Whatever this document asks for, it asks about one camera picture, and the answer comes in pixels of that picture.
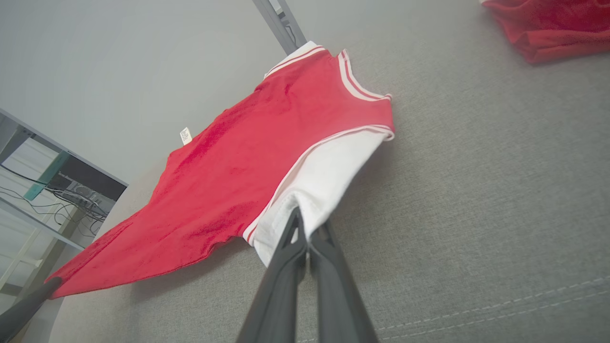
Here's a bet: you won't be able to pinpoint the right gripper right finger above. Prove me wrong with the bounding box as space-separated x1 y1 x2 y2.
309 220 379 343

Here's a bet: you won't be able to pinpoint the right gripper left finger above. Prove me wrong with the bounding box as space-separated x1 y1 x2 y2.
237 207 308 343

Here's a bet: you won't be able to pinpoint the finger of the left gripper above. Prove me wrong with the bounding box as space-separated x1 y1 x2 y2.
0 277 62 342

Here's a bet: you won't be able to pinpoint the red white sleeveless jersey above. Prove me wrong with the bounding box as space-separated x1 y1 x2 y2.
45 40 395 300

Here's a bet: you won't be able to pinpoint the red printed shorts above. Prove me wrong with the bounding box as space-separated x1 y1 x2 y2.
481 0 610 64

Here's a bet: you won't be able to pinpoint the grey metal desk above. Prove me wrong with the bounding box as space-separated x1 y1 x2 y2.
0 195 86 291

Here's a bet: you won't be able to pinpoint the teal flat box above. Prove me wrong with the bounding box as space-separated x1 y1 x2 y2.
24 151 71 201

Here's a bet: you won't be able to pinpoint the black computer tower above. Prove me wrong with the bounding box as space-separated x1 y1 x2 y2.
50 157 117 217

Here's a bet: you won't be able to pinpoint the grey metal partition post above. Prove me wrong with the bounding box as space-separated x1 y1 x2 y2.
253 0 308 55

